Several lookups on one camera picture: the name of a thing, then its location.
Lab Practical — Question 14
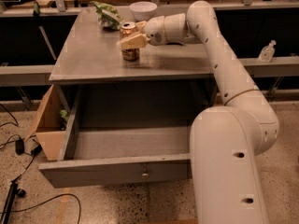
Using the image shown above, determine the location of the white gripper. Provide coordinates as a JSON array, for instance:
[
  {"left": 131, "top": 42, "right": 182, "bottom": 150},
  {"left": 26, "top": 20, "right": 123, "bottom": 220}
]
[{"left": 118, "top": 16, "right": 167, "bottom": 49}]

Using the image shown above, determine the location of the orange soda can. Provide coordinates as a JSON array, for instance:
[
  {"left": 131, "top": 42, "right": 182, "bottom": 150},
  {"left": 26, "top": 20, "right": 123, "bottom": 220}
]
[{"left": 120, "top": 21, "right": 139, "bottom": 61}]

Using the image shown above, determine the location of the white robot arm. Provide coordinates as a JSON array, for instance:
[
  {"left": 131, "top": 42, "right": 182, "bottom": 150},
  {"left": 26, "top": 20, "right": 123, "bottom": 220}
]
[{"left": 120, "top": 1, "right": 279, "bottom": 224}]

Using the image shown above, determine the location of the grey cabinet counter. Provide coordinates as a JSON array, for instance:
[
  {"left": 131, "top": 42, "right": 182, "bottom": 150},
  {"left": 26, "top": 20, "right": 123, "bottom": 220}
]
[{"left": 49, "top": 5, "right": 228, "bottom": 110}]

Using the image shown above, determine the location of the open grey drawer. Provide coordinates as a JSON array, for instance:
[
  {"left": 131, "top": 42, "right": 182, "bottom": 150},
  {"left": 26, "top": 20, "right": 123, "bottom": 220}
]
[{"left": 39, "top": 92, "right": 198, "bottom": 188}]

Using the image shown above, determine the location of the white ceramic bowl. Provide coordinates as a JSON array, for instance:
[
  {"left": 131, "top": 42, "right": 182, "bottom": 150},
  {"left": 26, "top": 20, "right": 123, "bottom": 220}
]
[{"left": 129, "top": 1, "right": 157, "bottom": 21}]

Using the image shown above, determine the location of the green chip bag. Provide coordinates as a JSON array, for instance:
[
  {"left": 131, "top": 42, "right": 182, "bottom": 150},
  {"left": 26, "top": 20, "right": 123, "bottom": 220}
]
[{"left": 91, "top": 1, "right": 124, "bottom": 31}]

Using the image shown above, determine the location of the clear sanitizer bottle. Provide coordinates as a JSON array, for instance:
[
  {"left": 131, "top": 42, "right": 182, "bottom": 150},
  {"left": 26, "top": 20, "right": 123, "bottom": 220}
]
[{"left": 258, "top": 40, "right": 277, "bottom": 63}]

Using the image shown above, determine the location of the cardboard box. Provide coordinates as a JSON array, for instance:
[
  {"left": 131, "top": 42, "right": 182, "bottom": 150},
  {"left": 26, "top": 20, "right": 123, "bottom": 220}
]
[{"left": 24, "top": 85, "right": 65, "bottom": 161}]

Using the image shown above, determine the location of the black power adapter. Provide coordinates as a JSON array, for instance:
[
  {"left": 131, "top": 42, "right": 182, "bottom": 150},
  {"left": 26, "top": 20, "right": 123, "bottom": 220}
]
[{"left": 15, "top": 138, "right": 24, "bottom": 155}]

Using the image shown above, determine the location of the black tripod leg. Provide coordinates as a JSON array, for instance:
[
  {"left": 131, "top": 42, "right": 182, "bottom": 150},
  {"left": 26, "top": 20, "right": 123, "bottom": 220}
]
[{"left": 0, "top": 181, "right": 26, "bottom": 224}]

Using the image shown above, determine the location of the grey side rail shelf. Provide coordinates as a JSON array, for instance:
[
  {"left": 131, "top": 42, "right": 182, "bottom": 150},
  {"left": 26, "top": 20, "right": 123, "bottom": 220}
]
[{"left": 0, "top": 65, "right": 53, "bottom": 87}]

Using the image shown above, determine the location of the black floor cable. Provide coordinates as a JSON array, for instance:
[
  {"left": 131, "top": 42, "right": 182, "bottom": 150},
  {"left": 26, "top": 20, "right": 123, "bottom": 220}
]
[{"left": 0, "top": 193, "right": 82, "bottom": 224}]

